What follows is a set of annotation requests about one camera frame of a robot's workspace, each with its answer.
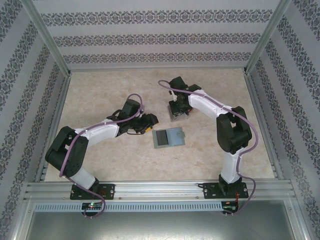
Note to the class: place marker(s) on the aluminium cross rail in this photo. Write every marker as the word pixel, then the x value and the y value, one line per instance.
pixel 157 68

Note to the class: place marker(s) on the aluminium frame post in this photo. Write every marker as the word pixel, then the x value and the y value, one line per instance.
pixel 267 37
pixel 48 40

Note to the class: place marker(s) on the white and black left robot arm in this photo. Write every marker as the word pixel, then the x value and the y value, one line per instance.
pixel 100 131

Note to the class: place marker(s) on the aluminium side rail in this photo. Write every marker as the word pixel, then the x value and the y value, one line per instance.
pixel 262 125

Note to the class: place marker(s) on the grey metal panel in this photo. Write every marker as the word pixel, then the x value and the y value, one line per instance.
pixel 160 227

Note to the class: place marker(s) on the aluminium mounting rail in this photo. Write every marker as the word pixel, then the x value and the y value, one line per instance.
pixel 160 190

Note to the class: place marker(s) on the green leather card holder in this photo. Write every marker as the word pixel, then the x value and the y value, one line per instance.
pixel 176 138

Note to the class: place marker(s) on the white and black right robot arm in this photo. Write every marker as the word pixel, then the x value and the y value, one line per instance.
pixel 205 105

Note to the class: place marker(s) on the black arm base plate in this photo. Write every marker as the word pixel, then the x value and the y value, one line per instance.
pixel 110 191
pixel 210 191

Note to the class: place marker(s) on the clear acrylic card box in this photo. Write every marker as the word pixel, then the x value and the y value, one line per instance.
pixel 175 119

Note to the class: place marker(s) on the small circuit board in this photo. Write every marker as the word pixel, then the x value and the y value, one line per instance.
pixel 92 205
pixel 230 206

